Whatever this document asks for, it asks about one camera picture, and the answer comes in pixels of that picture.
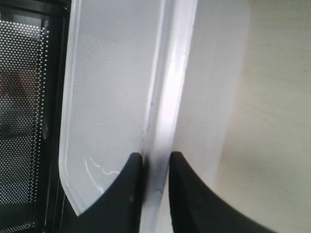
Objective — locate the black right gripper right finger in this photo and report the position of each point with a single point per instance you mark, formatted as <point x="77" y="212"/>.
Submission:
<point x="194" y="207"/>

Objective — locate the white microwave door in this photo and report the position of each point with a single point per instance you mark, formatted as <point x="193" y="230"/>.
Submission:
<point x="33" y="45"/>

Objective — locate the white lidded plastic container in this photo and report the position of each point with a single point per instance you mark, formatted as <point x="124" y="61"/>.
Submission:
<point x="147" y="76"/>

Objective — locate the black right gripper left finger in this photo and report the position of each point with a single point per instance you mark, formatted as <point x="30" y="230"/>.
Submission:
<point x="118" y="210"/>

